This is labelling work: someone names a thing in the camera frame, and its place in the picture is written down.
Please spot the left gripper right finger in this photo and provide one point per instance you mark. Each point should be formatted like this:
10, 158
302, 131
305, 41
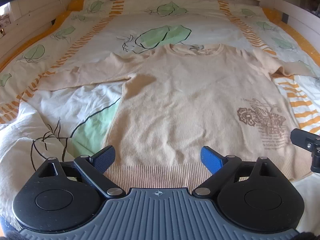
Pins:
222, 168

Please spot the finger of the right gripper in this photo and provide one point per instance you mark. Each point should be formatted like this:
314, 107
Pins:
305, 140

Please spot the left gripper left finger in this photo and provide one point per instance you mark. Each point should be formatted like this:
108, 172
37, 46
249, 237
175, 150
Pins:
92, 169

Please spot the beige knit sweater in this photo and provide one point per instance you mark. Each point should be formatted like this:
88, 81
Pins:
176, 99

